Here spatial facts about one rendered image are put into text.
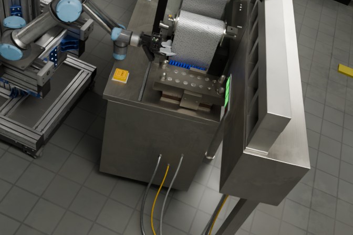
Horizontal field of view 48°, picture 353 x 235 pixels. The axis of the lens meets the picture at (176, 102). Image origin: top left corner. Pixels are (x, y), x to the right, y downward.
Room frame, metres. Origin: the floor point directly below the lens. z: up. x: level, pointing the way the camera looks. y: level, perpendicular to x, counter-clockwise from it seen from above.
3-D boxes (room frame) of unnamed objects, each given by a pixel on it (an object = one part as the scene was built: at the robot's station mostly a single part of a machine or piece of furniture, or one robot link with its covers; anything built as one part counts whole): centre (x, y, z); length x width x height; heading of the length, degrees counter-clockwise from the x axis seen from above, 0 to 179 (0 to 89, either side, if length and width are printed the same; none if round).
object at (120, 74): (1.55, 0.35, 0.91); 0.07 x 0.07 x 0.02; 5
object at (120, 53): (1.67, 0.40, 1.01); 0.11 x 0.08 x 0.11; 20
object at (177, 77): (1.57, -0.05, 1.00); 0.40 x 0.16 x 0.06; 95
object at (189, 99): (1.48, -0.07, 0.96); 0.10 x 0.03 x 0.11; 95
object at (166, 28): (1.77, 0.17, 1.05); 0.06 x 0.05 x 0.31; 95
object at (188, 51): (1.69, 0.00, 1.11); 0.23 x 0.01 x 0.18; 95
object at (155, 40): (1.66, 0.24, 1.12); 0.12 x 0.08 x 0.09; 95
